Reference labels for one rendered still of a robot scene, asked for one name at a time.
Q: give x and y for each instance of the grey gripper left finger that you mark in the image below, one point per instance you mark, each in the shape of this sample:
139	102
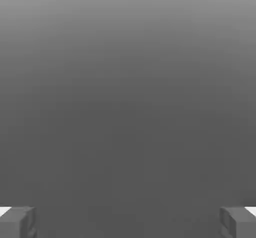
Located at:
16	223

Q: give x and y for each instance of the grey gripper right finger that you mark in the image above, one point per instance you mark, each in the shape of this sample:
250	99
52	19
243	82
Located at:
240	223

